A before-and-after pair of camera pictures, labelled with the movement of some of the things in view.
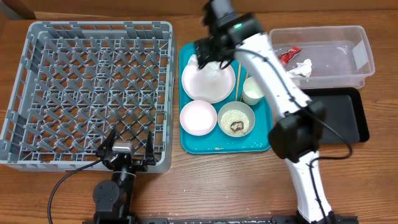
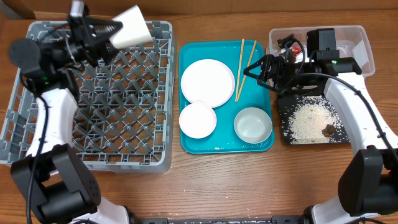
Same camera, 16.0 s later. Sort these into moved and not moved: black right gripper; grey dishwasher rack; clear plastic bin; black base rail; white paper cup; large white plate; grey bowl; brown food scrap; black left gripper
Moved: brown food scrap; black right gripper; white paper cup; black left gripper; grey bowl
Not moved: black base rail; grey dishwasher rack; large white plate; clear plastic bin
